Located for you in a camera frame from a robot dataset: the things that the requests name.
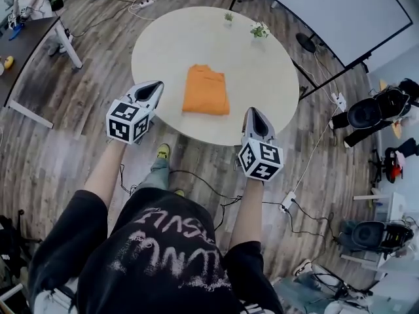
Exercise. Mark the person's right forearm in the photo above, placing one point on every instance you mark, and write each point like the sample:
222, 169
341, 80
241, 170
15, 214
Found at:
245, 214

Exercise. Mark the person's yellow shoe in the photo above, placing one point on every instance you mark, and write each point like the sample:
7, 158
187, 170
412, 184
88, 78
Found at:
179, 193
163, 150

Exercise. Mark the person's left forearm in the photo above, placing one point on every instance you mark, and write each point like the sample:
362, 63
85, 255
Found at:
104, 172

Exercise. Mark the white projection screen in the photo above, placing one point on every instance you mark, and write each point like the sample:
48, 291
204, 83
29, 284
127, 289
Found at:
330, 8

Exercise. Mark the dark desk with white legs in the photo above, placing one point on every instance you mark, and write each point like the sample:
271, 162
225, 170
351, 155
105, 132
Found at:
23, 51

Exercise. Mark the blue tool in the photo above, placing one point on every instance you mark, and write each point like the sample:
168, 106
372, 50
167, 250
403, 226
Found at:
15, 32

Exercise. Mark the yellow toy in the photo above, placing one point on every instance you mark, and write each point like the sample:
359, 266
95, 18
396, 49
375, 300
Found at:
8, 61

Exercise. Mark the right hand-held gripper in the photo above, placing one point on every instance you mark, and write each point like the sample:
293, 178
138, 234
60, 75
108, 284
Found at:
260, 160

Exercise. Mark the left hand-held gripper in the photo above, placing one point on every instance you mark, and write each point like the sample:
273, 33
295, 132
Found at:
126, 123

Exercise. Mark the black chair with red item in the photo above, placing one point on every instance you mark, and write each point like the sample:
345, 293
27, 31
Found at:
391, 165

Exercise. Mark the large potted plant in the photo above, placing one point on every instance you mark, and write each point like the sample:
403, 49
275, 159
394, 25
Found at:
259, 31

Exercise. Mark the person's grey jeans leg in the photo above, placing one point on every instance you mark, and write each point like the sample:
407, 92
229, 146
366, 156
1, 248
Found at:
157, 175

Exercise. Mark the small potted plant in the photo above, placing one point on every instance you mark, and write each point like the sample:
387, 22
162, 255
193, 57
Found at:
228, 18

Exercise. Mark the white power strip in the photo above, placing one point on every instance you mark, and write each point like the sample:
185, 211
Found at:
288, 201
338, 100
146, 3

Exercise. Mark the person's black printed t-shirt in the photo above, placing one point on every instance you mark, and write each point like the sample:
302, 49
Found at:
157, 257

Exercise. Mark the white shelf unit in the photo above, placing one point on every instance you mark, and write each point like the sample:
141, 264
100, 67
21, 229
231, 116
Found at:
389, 208

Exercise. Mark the black round stand base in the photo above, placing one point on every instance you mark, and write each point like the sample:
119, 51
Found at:
305, 42

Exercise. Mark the orange long-sleeved top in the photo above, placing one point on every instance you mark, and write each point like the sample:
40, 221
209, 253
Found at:
205, 92

